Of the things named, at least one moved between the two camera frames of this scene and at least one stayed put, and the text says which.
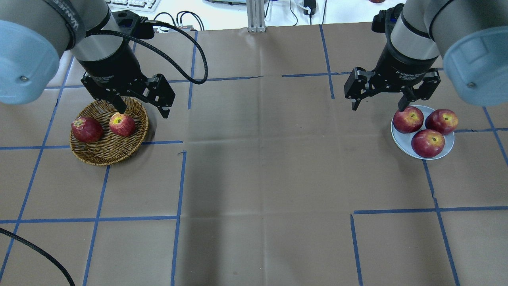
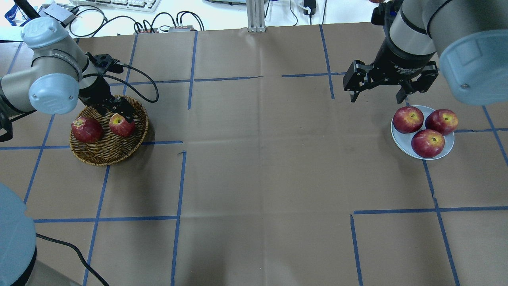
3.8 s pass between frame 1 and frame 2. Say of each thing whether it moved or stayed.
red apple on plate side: stayed
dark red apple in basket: stayed
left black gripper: moved
